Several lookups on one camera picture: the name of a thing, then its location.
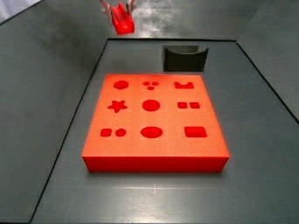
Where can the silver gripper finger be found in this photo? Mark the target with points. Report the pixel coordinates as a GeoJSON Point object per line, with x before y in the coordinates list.
{"type": "Point", "coordinates": [105, 6]}
{"type": "Point", "coordinates": [129, 4]}

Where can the black curved fixture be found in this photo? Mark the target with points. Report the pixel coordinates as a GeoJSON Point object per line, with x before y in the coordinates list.
{"type": "Point", "coordinates": [184, 58]}

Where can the red shape sorter block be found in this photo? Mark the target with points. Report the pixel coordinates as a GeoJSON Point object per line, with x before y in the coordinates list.
{"type": "Point", "coordinates": [154, 125]}

